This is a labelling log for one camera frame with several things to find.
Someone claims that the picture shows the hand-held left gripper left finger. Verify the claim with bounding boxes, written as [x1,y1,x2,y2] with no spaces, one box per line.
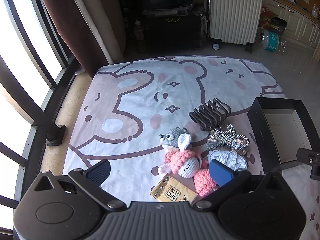
[34,159,127,212]

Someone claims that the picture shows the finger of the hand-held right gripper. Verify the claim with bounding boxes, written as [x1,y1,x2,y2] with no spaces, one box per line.
[296,148,320,180]

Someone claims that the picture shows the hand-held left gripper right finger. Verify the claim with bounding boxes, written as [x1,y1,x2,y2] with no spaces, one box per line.
[195,159,288,209]

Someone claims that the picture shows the pale grey yarn ball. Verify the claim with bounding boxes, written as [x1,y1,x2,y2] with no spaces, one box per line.
[207,150,248,172]

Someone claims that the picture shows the pink crochet bunny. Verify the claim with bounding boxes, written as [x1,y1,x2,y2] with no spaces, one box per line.
[157,149,220,197]

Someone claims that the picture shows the black cardboard box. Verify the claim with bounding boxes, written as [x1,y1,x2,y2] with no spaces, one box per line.
[247,97,320,175]

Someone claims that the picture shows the grey crochet toy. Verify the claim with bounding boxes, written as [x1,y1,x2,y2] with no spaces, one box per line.
[159,127,195,153]

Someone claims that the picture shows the bear printed blanket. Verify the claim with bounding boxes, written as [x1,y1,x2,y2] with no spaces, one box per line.
[62,56,320,240]

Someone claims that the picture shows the black window railing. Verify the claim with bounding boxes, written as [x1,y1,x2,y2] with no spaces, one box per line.
[0,0,83,235]

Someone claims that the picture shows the clear water jug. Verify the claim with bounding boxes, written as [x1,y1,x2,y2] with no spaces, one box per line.
[257,29,287,53]

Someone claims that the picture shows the black waste bin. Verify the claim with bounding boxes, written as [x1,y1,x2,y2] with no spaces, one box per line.
[270,17,287,36]

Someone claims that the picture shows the cream cabinets with wooden counter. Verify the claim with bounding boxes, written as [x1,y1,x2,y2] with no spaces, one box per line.
[260,0,320,60]

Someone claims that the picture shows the plastic bottle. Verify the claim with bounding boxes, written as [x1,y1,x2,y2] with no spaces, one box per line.
[134,20,145,53]

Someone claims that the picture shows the brown and beige curtain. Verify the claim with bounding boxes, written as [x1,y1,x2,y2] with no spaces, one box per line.
[34,0,125,78]

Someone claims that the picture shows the black trunk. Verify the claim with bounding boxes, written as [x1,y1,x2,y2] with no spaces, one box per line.
[144,14,208,50]

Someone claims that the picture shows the red cardboard box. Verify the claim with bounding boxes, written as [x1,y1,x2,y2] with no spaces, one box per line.
[259,6,273,30]

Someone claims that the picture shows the white ribbed suitcase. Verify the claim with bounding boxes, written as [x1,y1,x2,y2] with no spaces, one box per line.
[209,0,264,53]

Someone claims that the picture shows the gold and grey tassel cord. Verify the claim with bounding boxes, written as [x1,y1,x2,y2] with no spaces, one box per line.
[206,124,250,157]

